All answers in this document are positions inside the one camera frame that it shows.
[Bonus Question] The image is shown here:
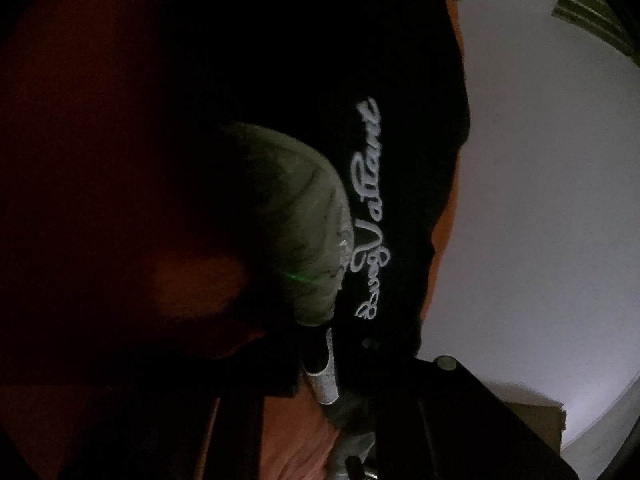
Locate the orange bed blanket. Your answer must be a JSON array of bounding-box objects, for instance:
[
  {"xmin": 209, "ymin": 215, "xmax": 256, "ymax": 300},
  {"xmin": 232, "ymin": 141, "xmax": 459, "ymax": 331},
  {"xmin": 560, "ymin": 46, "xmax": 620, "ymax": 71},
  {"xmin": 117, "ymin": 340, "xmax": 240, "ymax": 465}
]
[{"xmin": 0, "ymin": 0, "xmax": 466, "ymax": 480}]

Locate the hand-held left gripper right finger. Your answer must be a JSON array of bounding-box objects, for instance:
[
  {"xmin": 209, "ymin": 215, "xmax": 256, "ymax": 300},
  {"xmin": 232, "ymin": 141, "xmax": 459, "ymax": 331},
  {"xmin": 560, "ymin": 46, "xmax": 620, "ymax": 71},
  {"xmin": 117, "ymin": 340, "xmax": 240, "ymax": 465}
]
[{"xmin": 360, "ymin": 339, "xmax": 577, "ymax": 480}]

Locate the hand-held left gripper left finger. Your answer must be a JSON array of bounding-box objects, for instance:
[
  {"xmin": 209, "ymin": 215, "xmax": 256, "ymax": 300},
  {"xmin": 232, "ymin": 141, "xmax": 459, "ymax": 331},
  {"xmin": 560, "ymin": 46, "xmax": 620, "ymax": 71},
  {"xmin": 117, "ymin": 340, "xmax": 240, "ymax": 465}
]
[{"xmin": 65, "ymin": 360, "xmax": 302, "ymax": 480}]

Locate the black printed t-shirt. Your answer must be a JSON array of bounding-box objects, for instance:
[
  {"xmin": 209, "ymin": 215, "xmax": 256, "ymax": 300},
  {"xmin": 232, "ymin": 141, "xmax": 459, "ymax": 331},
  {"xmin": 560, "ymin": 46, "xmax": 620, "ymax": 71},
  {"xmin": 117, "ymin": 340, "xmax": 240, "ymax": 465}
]
[{"xmin": 165, "ymin": 0, "xmax": 473, "ymax": 411}]

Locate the louvred wall window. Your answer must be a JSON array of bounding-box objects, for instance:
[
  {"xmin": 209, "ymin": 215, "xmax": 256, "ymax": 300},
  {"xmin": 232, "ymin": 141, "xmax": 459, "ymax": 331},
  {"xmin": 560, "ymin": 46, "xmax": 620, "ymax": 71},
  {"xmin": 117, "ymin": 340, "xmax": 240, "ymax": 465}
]
[{"xmin": 550, "ymin": 0, "xmax": 632, "ymax": 58}]

